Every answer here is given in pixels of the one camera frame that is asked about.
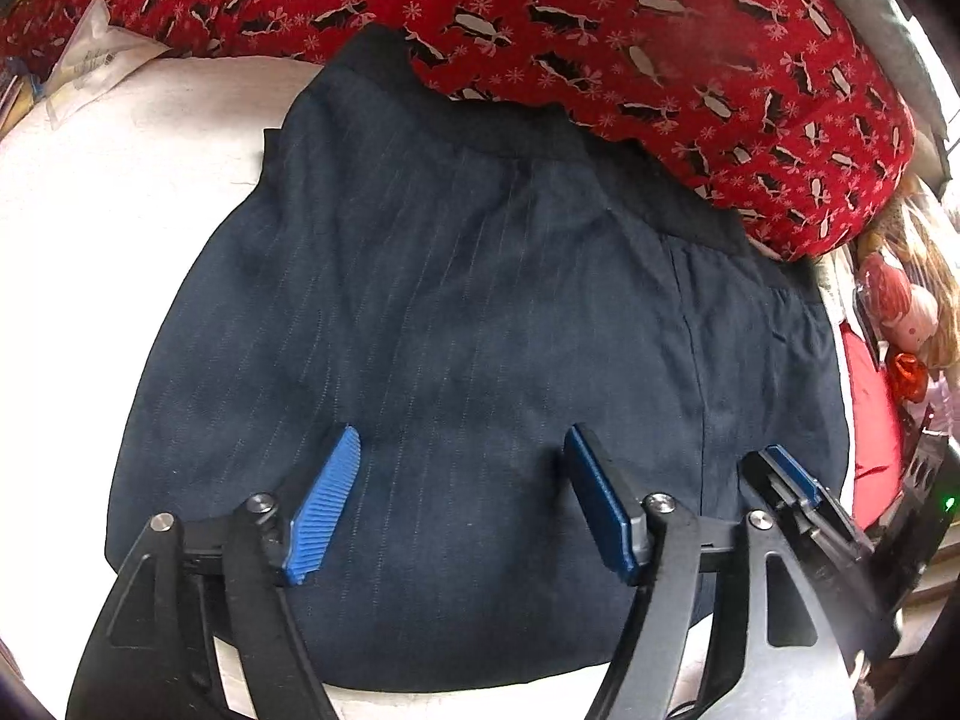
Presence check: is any red penguin print blanket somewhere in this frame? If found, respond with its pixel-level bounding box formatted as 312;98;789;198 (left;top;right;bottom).
0;0;920;263

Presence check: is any grey cushion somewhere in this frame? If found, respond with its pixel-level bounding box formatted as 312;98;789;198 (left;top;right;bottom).
780;0;955;155

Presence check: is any red pillow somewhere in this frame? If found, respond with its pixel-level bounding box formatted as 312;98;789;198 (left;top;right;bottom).
840;322;910;533

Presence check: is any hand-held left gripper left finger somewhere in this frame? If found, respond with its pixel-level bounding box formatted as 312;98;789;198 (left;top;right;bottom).
64;424;362;720

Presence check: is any white plastic bag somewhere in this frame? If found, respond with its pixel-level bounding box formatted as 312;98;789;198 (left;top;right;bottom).
41;0;175;128

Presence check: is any navy pinstripe jacket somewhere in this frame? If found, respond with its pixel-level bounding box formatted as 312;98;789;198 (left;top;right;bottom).
101;22;852;691

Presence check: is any red foil heart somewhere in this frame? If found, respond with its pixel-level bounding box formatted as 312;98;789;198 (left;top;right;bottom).
889;352;932;403

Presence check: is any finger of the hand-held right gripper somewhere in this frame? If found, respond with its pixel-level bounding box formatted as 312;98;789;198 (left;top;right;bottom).
896;427;955;541
739;444;901;662

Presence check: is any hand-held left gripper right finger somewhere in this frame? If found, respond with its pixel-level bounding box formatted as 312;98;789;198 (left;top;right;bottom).
562;422;860;720

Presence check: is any plastic bag of plush toys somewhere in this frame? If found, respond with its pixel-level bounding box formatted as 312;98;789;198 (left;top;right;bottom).
855;187;960;398

